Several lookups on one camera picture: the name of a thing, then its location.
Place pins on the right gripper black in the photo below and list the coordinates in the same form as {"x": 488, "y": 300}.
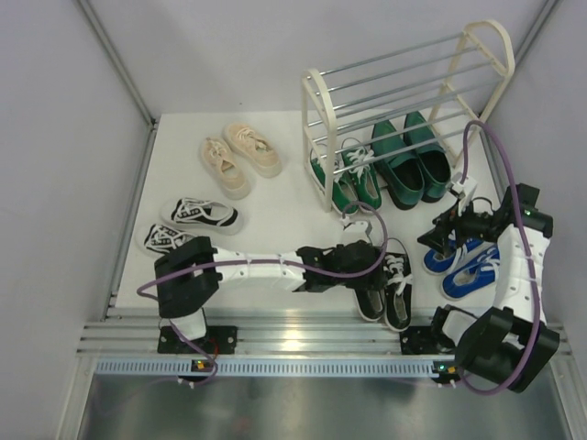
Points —
{"x": 445, "y": 225}

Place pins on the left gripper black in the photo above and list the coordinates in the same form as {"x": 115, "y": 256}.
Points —
{"x": 373, "y": 278}

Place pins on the green loafer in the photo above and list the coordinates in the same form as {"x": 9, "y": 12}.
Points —
{"x": 398, "y": 168}
{"x": 431, "y": 157}

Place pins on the green canvas sneaker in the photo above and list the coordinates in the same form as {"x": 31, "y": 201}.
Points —
{"x": 343, "y": 190}
{"x": 361, "y": 171}

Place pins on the black canvas sneaker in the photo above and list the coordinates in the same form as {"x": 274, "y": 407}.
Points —
{"x": 399, "y": 286}
{"x": 370, "y": 304}

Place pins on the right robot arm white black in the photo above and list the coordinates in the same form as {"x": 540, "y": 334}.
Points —
{"x": 510, "y": 343}

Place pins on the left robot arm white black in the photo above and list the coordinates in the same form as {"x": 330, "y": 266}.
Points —
{"x": 187, "y": 277}

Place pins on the cream shoe rack metal bars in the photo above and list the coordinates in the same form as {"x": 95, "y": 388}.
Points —
{"x": 449, "y": 80}

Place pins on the blue canvas sneaker upper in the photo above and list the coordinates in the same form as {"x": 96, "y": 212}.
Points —
{"x": 467, "y": 257}

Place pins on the blue canvas sneaker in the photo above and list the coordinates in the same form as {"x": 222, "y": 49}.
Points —
{"x": 480, "y": 272}
{"x": 467, "y": 257}

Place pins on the blue canvas sneaker lower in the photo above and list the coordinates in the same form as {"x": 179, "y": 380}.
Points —
{"x": 480, "y": 272}

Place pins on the beige sneaker right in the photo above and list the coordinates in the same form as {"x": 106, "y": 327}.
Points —
{"x": 255, "y": 148}

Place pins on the beige sneaker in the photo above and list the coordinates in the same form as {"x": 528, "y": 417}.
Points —
{"x": 220, "y": 163}
{"x": 255, "y": 148}

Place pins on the black white sneaker upper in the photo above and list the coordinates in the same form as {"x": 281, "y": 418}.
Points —
{"x": 192, "y": 213}

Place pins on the black white sneaker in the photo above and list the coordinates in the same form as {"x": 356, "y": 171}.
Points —
{"x": 192, "y": 213}
{"x": 159, "y": 239}

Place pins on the beige sneaker left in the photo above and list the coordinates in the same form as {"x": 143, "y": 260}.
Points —
{"x": 220, "y": 163}

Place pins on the black white sneaker lower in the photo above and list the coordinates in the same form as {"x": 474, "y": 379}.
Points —
{"x": 159, "y": 239}

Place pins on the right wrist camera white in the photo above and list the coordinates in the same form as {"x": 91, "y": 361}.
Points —
{"x": 463, "y": 188}

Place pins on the perforated cable duct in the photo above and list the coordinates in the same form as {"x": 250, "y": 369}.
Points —
{"x": 247, "y": 367}

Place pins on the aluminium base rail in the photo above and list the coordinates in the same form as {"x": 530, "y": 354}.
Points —
{"x": 130, "y": 332}

